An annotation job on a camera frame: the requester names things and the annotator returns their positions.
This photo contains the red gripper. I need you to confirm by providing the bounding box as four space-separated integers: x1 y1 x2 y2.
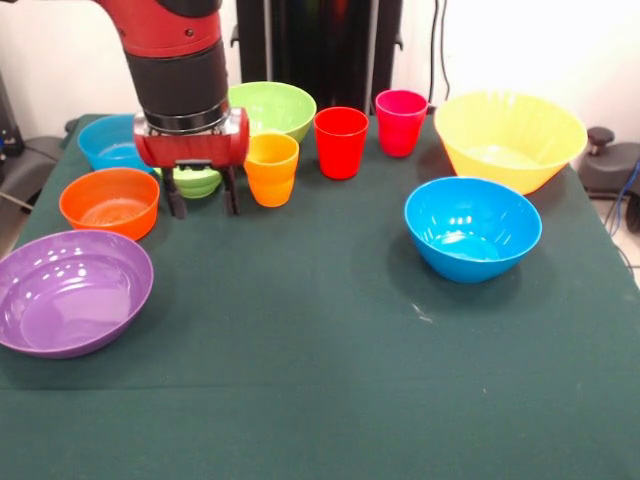
132 107 251 220

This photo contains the orange plastic bowl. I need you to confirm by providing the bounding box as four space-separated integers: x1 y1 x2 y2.
58 167 161 242

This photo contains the purple plastic bowl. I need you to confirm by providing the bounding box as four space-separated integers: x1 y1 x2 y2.
0 229 155 360

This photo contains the small green ribbed bowl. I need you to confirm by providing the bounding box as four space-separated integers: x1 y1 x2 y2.
152 163 224 200

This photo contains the orange plastic cup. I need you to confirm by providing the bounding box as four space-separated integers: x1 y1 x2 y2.
243 133 301 208

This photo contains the small blue plastic bowl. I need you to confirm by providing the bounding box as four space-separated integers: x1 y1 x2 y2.
76 114 156 175

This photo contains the large green plastic bowl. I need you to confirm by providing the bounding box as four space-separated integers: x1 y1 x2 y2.
227 81 318 145

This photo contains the red plastic cup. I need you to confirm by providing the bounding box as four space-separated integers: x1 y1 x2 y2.
313 106 370 180

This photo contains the grey machine base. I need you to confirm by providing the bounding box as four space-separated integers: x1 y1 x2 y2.
0 134 64 211

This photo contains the dark green tablecloth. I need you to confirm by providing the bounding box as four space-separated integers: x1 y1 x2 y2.
0 113 640 480

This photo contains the pink plastic cup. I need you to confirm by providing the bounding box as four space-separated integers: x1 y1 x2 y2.
375 89 430 158

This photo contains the black equipment rack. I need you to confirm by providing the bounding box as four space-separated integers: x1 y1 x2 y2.
0 69 26 169

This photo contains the large blue plastic bowl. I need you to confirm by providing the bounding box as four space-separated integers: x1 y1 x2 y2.
403 176 543 285

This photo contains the yellow plastic bowl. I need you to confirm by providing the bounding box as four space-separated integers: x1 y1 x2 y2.
433 90 589 196

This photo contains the grey base with black knob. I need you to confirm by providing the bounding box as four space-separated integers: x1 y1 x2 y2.
579 126 640 201

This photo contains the black hanging cable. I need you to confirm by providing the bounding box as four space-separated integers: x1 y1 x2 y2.
428 0 454 104

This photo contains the blue cable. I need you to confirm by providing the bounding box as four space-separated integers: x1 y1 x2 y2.
605 158 640 237

